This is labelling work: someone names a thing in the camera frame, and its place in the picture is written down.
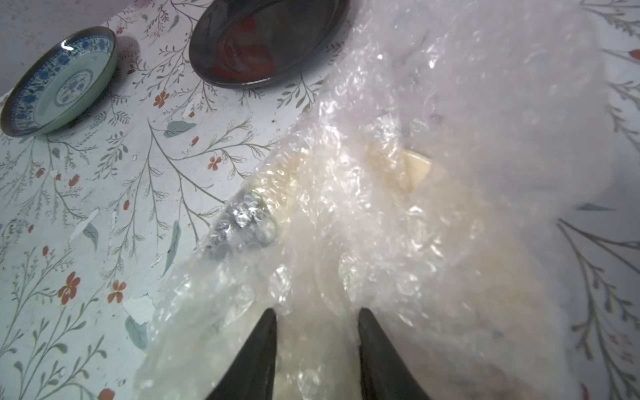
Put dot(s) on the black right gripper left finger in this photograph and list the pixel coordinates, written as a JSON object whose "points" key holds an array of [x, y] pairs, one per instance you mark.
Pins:
{"points": [[251, 374]]}

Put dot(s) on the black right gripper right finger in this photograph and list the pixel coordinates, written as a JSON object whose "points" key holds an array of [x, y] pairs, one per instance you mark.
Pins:
{"points": [[383, 375]]}

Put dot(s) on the cream dinner plate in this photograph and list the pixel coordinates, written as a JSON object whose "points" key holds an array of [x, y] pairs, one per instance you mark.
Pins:
{"points": [[318, 235]]}

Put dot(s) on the clear bubble wrap sheet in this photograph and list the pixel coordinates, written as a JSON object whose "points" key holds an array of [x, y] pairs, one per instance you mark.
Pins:
{"points": [[507, 98]]}

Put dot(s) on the black dinner plate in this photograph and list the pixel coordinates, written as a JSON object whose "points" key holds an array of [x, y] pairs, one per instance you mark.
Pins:
{"points": [[242, 44]]}

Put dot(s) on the floral table mat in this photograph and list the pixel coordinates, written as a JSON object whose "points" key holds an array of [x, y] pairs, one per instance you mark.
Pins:
{"points": [[94, 215]]}

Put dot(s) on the blue patterned green plate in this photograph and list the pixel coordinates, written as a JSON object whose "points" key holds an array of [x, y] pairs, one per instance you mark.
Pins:
{"points": [[62, 84]]}

